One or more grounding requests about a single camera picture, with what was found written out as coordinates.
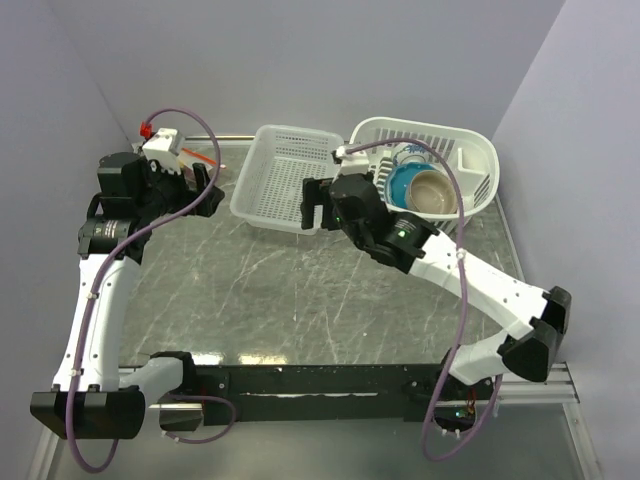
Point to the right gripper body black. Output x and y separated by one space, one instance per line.
346 227

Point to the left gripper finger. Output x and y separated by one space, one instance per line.
201 177
209 203

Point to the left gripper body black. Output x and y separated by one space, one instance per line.
166 191

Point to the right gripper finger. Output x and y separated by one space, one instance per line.
308 209
315 188

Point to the clear zip top bag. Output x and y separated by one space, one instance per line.
188 159

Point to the white perforated rectangular basket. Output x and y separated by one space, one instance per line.
268 191

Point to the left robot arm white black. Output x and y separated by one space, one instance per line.
88 397

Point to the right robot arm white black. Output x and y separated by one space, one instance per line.
533 321

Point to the teal bowl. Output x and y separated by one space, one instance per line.
398 181

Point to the beige bowl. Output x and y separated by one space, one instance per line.
431 192

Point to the blue white porcelain cup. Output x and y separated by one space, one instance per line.
406 152

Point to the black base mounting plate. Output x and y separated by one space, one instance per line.
264 393

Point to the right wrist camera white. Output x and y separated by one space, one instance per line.
350 163

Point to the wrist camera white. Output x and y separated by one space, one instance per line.
164 147
350 163

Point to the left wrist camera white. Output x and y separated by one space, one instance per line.
164 147

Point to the aluminium frame rail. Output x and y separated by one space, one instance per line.
513 390

